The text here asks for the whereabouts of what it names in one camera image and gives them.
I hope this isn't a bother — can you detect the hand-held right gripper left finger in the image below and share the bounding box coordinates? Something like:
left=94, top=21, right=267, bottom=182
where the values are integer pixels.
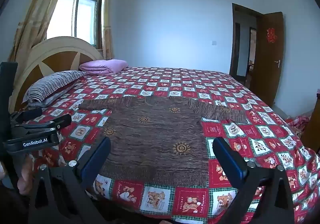
left=30, top=136, right=112, bottom=224

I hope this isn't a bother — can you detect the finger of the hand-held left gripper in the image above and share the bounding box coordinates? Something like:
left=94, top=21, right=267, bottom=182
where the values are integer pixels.
left=11, top=107, right=43, bottom=123
left=15, top=113, right=72, bottom=135

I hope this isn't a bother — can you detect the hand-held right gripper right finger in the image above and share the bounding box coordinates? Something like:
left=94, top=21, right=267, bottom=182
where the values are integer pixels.
left=212, top=137, right=295, bottom=224

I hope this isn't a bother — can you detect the brown patterned sweater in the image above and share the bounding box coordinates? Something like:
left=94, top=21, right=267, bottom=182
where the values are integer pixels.
left=78, top=96, right=248, bottom=188

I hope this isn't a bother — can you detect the person's left hand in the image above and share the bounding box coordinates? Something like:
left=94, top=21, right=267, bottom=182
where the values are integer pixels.
left=17, top=155, right=34, bottom=194

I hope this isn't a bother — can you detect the red checked printed bed sheet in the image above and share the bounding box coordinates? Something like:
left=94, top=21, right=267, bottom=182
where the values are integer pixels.
left=24, top=66, right=320, bottom=224

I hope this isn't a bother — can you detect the grey striped pillow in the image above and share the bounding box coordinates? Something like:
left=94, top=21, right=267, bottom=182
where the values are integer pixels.
left=22, top=70, right=87, bottom=108

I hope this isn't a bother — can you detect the wooden bed headboard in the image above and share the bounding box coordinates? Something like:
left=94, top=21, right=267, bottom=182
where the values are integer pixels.
left=9, top=36, right=104, bottom=114

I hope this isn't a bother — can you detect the folded pink blanket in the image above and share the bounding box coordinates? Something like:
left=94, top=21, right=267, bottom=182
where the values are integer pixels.
left=79, top=59, right=129, bottom=75

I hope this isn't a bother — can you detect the crumpled red cloth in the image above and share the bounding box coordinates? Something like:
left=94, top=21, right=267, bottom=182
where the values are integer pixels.
left=285, top=113, right=313, bottom=135

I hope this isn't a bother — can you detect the wooden furniture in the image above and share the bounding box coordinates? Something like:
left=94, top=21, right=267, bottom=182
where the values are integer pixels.
left=300, top=93, right=320, bottom=155

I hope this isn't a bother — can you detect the brown wooden door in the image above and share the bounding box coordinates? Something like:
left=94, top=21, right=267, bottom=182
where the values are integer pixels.
left=249, top=12, right=285, bottom=106

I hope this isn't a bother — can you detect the wide beige curtain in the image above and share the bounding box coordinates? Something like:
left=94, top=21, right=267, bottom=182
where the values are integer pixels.
left=7, top=0, right=74, bottom=62

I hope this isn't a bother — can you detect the window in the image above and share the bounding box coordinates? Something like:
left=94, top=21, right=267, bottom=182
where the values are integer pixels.
left=46, top=0, right=104, bottom=47

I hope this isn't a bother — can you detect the red paper door decoration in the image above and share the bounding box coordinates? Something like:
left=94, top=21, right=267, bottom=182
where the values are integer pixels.
left=265, top=27, right=278, bottom=44

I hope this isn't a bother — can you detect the brown door frame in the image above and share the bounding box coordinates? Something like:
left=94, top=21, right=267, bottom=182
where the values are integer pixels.
left=229, top=3, right=263, bottom=85

